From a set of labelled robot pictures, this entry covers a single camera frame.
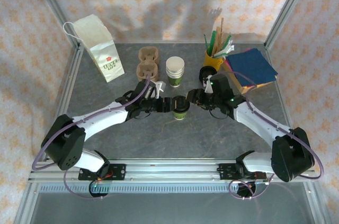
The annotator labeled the dark blue napkin stack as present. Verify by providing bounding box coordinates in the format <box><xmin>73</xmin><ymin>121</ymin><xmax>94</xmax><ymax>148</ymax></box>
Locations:
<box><xmin>227</xmin><ymin>48</ymin><xmax>279</xmax><ymax>88</ymax></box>

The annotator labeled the aluminium frame leg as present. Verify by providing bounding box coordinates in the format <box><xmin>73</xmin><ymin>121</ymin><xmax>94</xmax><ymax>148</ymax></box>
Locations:
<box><xmin>14</xmin><ymin>181</ymin><xmax>40</xmax><ymax>224</ymax></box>
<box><xmin>303</xmin><ymin>181</ymin><xmax>328</xmax><ymax>224</ymax></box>

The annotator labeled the black cup lid stack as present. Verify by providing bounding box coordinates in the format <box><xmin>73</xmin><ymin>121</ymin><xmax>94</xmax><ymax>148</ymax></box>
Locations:
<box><xmin>199</xmin><ymin>66</ymin><xmax>217</xmax><ymax>83</ymax></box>

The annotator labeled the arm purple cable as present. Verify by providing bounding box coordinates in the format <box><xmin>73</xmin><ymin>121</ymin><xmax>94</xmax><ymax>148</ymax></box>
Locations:
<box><xmin>229</xmin><ymin>71</ymin><xmax>325</xmax><ymax>201</ymax></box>
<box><xmin>31</xmin><ymin>74</ymin><xmax>151</xmax><ymax>201</ymax></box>

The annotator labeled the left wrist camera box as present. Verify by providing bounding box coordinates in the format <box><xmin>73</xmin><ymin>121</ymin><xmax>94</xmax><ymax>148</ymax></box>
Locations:
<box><xmin>151</xmin><ymin>80</ymin><xmax>167</xmax><ymax>100</ymax></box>

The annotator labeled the wooden coffee stirrer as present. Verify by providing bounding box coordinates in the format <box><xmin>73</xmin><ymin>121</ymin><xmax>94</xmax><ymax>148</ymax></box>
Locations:
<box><xmin>219</xmin><ymin>17</ymin><xmax>225</xmax><ymax>50</ymax></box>
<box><xmin>214</xmin><ymin>25</ymin><xmax>221</xmax><ymax>52</ymax></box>

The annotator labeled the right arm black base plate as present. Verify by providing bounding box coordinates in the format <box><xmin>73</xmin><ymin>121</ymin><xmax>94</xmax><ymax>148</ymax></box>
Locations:
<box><xmin>217</xmin><ymin>163</ymin><xmax>267</xmax><ymax>182</ymax></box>

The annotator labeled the grey slotted cable duct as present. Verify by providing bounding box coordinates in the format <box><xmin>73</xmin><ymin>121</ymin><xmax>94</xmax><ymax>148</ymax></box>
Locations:
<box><xmin>37</xmin><ymin>183</ymin><xmax>309</xmax><ymax>194</ymax></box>

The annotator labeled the wide aluminium mounting rail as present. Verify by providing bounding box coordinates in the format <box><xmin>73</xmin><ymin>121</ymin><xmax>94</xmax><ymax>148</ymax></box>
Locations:
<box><xmin>28</xmin><ymin>158</ymin><xmax>317</xmax><ymax>183</ymax></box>

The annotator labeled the white paper takeout bag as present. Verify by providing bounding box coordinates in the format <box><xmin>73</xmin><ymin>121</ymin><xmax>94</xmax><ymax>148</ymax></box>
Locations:
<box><xmin>63</xmin><ymin>14</ymin><xmax>125</xmax><ymax>83</ymax></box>

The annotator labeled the yellow holder cup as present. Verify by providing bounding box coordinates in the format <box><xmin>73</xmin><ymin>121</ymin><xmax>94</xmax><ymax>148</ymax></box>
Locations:
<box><xmin>203</xmin><ymin>49</ymin><xmax>225</xmax><ymax>70</ymax></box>

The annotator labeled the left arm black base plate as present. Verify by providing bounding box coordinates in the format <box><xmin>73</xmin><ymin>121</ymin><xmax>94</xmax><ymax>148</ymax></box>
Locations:
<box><xmin>77</xmin><ymin>163</ymin><xmax>127</xmax><ymax>182</ymax></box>

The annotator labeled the stack of paper cups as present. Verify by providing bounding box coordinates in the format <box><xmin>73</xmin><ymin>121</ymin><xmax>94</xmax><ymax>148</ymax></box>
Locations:
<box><xmin>165</xmin><ymin>56</ymin><xmax>185</xmax><ymax>88</ymax></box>

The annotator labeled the white wrapped straw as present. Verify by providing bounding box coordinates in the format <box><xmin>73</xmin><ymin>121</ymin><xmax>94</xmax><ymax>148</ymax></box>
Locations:
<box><xmin>213</xmin><ymin>44</ymin><xmax>236</xmax><ymax>59</ymax></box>
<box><xmin>218</xmin><ymin>34</ymin><xmax>233</xmax><ymax>54</ymax></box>

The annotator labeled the orange napkin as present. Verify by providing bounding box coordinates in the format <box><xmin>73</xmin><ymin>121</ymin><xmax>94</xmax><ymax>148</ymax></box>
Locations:
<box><xmin>254</xmin><ymin>75</ymin><xmax>279</xmax><ymax>88</ymax></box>

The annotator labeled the brown pulp cup carrier stack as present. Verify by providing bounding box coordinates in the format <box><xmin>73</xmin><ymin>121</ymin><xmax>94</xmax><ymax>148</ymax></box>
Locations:
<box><xmin>136</xmin><ymin>47</ymin><xmax>160</xmax><ymax>82</ymax></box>

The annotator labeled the green wrapped straw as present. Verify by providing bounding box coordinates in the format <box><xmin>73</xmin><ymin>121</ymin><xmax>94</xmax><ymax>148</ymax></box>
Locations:
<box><xmin>209</xmin><ymin>30</ymin><xmax>218</xmax><ymax>57</ymax></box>
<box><xmin>203</xmin><ymin>33</ymin><xmax>212</xmax><ymax>57</ymax></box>

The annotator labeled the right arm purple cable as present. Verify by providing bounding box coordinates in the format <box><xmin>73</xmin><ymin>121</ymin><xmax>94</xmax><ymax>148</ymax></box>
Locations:
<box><xmin>229</xmin><ymin>71</ymin><xmax>325</xmax><ymax>201</ymax></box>

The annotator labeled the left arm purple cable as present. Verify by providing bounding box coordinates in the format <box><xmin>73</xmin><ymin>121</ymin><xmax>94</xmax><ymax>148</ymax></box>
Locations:
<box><xmin>31</xmin><ymin>74</ymin><xmax>151</xmax><ymax>201</ymax></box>

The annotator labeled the black plastic cup lid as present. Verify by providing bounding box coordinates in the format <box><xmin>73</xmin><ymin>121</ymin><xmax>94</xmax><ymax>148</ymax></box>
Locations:
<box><xmin>173</xmin><ymin>96</ymin><xmax>191</xmax><ymax>112</ymax></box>

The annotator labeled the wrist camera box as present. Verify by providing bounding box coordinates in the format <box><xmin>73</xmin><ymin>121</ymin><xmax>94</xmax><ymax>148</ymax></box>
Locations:
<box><xmin>151</xmin><ymin>80</ymin><xmax>167</xmax><ymax>100</ymax></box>
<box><xmin>203</xmin><ymin>75</ymin><xmax>214</xmax><ymax>94</ymax></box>

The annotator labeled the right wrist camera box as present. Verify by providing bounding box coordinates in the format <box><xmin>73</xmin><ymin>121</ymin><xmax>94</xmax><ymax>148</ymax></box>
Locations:
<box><xmin>203</xmin><ymin>75</ymin><xmax>214</xmax><ymax>94</ymax></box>

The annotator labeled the green paper coffee cup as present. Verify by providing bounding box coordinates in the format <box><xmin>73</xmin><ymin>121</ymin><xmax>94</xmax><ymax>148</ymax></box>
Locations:
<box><xmin>172</xmin><ymin>109</ymin><xmax>189</xmax><ymax>121</ymax></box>

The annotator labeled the aluminium frame post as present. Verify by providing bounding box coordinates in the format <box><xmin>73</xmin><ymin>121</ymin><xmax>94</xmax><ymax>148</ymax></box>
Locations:
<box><xmin>28</xmin><ymin>0</ymin><xmax>82</xmax><ymax>50</ymax></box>
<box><xmin>264</xmin><ymin>0</ymin><xmax>318</xmax><ymax>50</ymax></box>

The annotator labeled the aluminium side rail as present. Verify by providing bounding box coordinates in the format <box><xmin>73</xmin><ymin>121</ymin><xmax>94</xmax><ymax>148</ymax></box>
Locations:
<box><xmin>264</xmin><ymin>45</ymin><xmax>303</xmax><ymax>160</ymax></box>
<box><xmin>42</xmin><ymin>45</ymin><xmax>86</xmax><ymax>161</ymax></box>

